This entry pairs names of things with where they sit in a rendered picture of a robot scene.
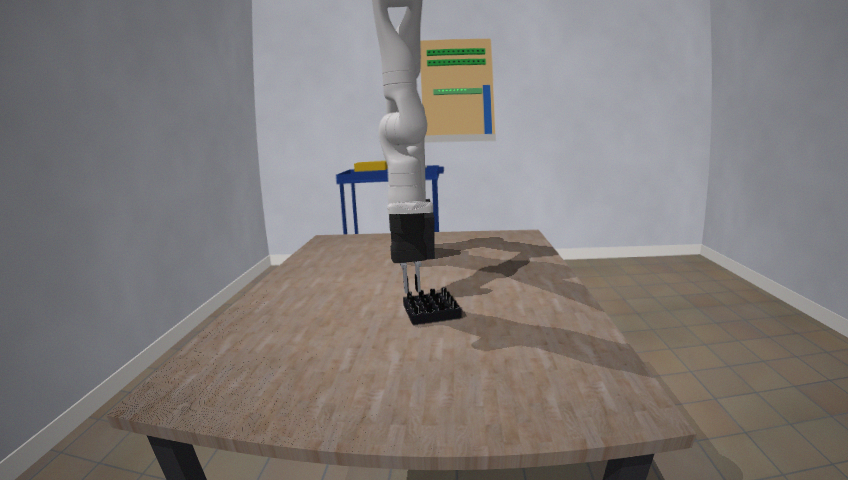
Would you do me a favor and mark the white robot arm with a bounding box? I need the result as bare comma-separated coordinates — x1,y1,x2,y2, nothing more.
372,0,427,202

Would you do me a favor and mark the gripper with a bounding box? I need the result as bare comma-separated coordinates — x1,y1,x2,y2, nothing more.
388,184,433,293

